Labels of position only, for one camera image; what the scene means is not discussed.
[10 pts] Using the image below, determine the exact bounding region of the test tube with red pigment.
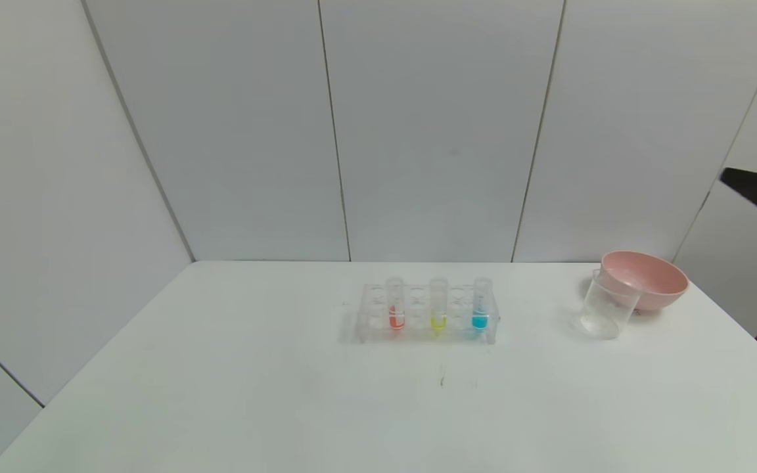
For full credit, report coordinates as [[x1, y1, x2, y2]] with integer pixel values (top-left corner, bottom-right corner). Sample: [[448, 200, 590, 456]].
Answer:
[[385, 277, 407, 331]]

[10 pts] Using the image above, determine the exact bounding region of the test tube with yellow pigment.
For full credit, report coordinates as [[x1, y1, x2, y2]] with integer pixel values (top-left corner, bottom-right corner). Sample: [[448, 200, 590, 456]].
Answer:
[[429, 277, 449, 333]]

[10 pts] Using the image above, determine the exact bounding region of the clear acrylic test tube rack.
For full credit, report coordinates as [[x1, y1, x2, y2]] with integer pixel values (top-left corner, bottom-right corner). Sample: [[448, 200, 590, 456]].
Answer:
[[356, 282, 501, 346]]

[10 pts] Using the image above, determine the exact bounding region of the test tube with blue pigment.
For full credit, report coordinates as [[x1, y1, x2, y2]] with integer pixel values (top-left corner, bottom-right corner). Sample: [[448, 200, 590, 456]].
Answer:
[[472, 277, 493, 331]]

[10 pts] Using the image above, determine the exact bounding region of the clear plastic beaker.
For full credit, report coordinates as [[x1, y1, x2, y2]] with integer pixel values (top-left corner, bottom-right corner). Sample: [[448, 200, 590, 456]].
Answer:
[[580, 268, 643, 340]]

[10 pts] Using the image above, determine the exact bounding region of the pink bowl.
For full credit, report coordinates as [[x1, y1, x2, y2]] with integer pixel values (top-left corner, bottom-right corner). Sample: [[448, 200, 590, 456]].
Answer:
[[599, 250, 690, 313]]

